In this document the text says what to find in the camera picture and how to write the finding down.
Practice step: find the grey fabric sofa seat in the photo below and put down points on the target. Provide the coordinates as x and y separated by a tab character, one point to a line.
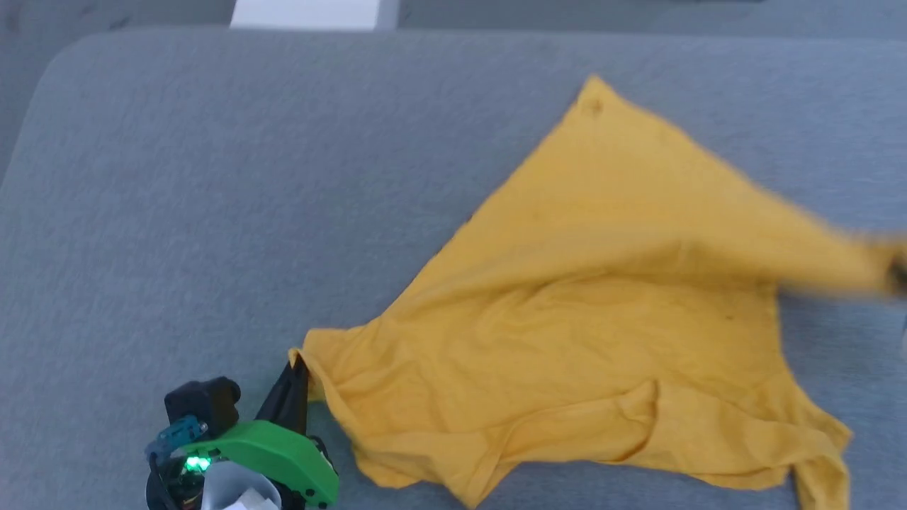
248	212

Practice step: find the white box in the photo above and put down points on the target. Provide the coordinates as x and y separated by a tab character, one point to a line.
312	13

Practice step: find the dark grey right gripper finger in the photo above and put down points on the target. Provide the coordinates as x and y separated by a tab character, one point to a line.
900	273

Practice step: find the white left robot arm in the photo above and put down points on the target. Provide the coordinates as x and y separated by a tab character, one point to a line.
237	492

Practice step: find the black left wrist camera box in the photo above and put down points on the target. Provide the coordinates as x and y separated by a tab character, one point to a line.
202	405

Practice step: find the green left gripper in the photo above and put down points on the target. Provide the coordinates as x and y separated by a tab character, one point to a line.
283	453

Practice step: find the yellow t-shirt with black stripes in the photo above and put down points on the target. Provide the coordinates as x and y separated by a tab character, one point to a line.
602	297

